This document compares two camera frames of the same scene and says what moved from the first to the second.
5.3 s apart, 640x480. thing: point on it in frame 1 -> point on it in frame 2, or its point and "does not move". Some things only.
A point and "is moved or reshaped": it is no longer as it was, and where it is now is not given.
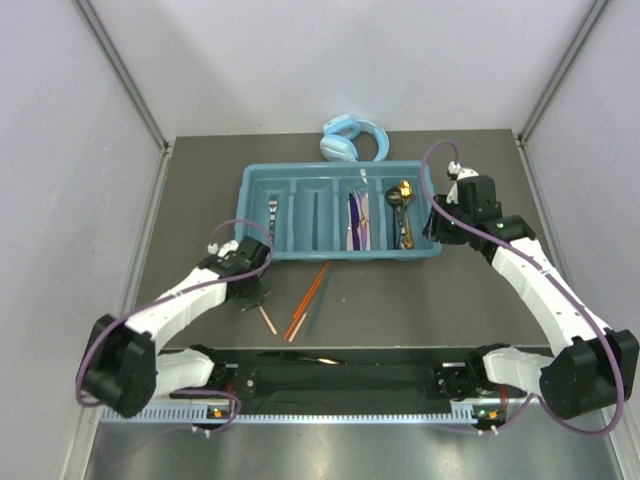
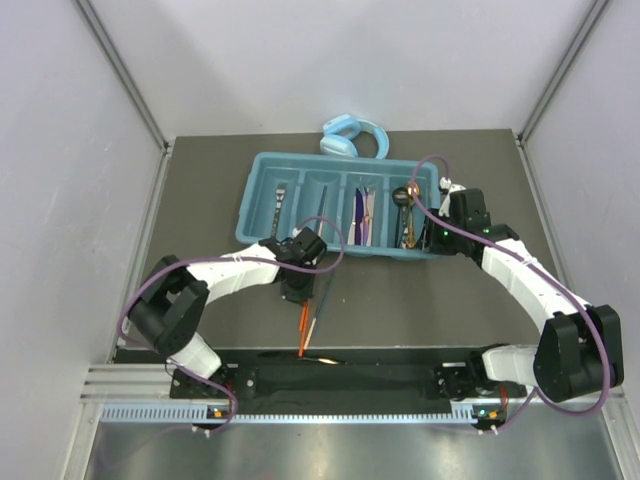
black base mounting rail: [330, 380] does not move
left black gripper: [254, 299] -> [299, 296]
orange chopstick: [300, 320] -> [303, 330]
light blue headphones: [339, 134] does not move
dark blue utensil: [355, 222] is moved or reshaped
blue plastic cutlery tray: [337, 209] is moved or reshaped
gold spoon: [406, 190] is moved or reshaped
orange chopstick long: [306, 303] -> [304, 322]
